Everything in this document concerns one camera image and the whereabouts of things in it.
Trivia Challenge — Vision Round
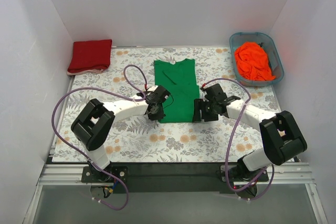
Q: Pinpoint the green t-shirt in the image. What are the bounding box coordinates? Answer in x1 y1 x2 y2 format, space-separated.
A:
154 59 200 123

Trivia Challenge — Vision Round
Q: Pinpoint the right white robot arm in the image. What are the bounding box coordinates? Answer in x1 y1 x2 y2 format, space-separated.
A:
192 83 307 181

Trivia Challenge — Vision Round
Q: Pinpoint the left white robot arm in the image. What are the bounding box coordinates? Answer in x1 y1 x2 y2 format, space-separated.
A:
71 86 171 182

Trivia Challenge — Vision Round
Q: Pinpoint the floral table mat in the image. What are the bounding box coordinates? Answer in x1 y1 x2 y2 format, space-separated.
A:
52 47 280 162

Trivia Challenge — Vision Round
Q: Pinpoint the orange t-shirt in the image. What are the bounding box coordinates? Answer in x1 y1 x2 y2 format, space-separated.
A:
234 41 276 81

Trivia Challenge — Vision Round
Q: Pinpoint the folded pink cloth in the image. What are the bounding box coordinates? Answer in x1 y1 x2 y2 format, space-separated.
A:
67 68 105 76

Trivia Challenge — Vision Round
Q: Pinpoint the blue plastic bin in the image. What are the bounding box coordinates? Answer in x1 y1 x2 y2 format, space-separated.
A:
229 32 284 87

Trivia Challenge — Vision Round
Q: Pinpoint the folded red t-shirt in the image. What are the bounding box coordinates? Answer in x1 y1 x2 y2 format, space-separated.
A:
68 39 112 70

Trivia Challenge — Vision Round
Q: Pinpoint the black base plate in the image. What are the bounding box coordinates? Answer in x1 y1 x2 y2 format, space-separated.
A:
81 162 268 195

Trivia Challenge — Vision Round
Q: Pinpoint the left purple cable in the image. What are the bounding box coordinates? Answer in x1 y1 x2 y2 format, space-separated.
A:
51 65 148 211

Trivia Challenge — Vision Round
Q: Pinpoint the aluminium frame rail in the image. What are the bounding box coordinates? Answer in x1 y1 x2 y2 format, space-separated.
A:
38 162 315 185

